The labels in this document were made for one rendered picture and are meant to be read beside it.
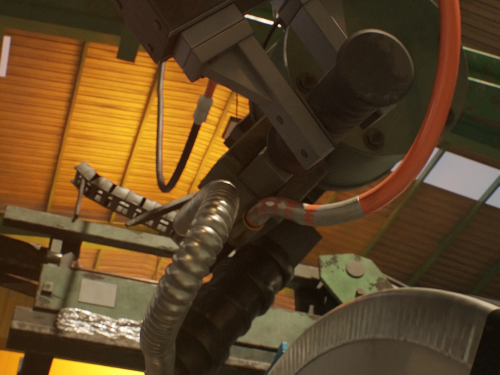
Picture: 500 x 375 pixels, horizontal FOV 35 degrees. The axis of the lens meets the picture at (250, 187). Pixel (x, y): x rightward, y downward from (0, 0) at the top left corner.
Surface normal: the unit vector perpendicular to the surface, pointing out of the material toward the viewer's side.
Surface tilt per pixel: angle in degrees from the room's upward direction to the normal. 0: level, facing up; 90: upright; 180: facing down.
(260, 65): 115
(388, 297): 90
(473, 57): 180
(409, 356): 90
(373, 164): 152
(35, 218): 90
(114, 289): 90
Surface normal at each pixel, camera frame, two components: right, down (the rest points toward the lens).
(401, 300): -0.95, -0.22
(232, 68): 0.26, -0.26
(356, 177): 0.10, 0.97
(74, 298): 0.33, -0.62
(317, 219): -0.48, 0.42
